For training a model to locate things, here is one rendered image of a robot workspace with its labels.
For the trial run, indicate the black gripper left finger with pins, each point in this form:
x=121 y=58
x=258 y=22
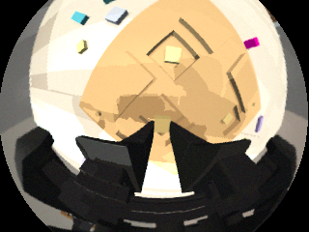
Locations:
x=133 y=153

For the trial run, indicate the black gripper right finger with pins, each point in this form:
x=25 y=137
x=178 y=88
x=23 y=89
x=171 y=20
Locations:
x=195 y=156

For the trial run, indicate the magenta block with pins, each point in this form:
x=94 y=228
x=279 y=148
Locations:
x=251 y=42

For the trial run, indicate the teal flat bar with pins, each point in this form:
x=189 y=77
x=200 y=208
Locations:
x=80 y=18

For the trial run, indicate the small white block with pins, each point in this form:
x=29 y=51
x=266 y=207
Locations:
x=116 y=15

